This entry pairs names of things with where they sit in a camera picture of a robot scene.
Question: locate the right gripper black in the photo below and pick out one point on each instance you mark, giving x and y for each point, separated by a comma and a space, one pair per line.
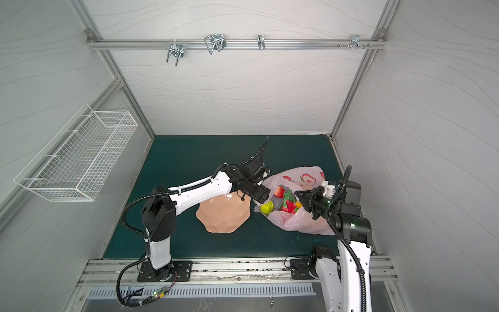
312, 201

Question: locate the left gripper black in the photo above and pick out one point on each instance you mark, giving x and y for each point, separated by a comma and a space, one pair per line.
255, 187

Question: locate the pink plastic bag peach print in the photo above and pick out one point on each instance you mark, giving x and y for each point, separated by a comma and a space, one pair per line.
298, 179

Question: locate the green starfruit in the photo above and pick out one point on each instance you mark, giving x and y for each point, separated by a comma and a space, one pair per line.
267, 208

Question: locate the red yellow strawberry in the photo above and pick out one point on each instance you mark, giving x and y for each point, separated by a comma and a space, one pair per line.
279, 192

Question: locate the pink dragon fruit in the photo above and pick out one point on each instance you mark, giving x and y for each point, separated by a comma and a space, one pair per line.
290, 204

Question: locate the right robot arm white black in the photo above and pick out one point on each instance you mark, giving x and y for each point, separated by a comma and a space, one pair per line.
344, 276

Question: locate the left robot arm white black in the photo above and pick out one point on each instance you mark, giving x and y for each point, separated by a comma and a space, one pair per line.
162, 208

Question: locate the pink flower-shaped fruit plate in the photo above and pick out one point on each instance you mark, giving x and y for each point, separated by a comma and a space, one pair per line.
223, 214

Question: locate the small metal hook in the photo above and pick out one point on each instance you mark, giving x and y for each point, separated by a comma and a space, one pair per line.
261, 42

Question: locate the metal hook clamp middle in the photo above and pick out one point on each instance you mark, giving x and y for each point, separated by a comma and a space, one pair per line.
215, 42

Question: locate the metal hook clamp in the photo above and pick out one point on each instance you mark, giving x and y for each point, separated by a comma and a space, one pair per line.
176, 52
215, 42

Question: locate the metal hook clamp left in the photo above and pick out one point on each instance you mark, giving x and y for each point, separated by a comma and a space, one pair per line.
176, 52

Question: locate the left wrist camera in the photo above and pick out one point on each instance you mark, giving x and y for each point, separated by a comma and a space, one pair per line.
255, 170

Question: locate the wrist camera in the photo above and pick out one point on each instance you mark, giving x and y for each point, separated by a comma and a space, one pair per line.
255, 170
351, 195

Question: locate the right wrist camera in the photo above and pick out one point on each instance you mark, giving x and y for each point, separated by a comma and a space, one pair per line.
351, 195

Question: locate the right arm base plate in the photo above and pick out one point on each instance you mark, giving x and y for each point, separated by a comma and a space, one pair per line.
302, 269

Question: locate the white slotted cable duct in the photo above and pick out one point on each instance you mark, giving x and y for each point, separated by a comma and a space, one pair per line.
251, 290

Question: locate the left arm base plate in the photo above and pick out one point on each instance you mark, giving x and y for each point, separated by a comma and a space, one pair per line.
179, 271

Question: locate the metal bracket right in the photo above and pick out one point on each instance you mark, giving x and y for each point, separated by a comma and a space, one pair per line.
356, 43

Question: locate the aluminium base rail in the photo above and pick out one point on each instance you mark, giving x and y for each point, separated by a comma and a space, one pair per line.
204, 270

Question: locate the white wire basket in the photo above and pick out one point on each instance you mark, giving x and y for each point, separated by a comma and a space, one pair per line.
75, 164

